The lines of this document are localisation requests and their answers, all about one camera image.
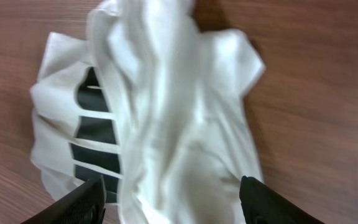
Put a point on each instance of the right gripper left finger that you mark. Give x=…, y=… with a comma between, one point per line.
x=84, y=205

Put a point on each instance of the white t-shirt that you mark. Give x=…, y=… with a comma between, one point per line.
x=154, y=106

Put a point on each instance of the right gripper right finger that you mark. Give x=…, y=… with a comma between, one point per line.
x=262, y=205

